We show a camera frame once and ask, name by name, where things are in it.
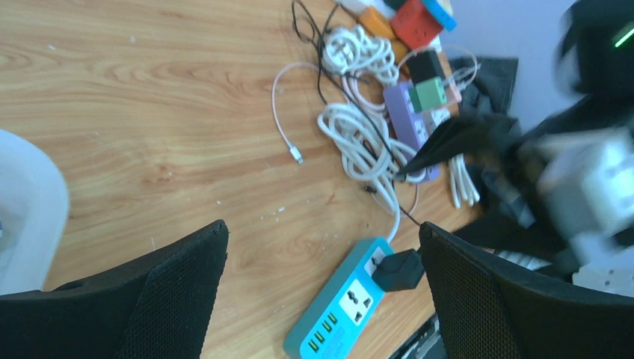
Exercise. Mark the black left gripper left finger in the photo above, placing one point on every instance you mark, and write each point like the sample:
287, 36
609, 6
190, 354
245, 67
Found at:
156, 306

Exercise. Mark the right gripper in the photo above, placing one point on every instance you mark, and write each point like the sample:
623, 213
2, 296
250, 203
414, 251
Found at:
494, 138

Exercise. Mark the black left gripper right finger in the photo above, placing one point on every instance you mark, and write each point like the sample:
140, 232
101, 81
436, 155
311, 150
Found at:
489, 307

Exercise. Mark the black power adapter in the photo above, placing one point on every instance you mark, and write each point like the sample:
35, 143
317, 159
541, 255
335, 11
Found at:
400, 271

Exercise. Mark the teal power strip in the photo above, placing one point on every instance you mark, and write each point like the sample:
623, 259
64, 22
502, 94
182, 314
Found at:
334, 321

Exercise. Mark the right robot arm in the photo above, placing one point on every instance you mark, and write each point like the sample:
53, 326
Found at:
550, 276

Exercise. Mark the red cube socket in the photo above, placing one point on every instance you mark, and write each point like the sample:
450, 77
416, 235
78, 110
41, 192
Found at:
414, 25

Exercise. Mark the blue cube socket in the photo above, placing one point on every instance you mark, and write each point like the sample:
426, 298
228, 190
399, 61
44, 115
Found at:
440, 10

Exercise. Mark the pink small adapter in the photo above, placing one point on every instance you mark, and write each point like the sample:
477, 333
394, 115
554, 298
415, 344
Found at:
453, 93

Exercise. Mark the green cube adapter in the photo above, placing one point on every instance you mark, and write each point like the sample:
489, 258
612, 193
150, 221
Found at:
428, 95

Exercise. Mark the purple power strip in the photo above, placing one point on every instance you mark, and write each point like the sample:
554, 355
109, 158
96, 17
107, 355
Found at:
410, 128

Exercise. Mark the black cube adapter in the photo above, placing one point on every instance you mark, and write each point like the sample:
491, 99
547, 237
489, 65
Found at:
425, 66

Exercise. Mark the orange power strip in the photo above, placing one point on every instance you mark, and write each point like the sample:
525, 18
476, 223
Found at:
378, 25

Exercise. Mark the white plastic basket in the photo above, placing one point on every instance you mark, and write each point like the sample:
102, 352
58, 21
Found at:
34, 209

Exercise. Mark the white long power strip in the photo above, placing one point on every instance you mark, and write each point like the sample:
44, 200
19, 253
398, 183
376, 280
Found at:
356, 7

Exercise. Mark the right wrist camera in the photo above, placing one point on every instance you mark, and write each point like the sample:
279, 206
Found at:
587, 188

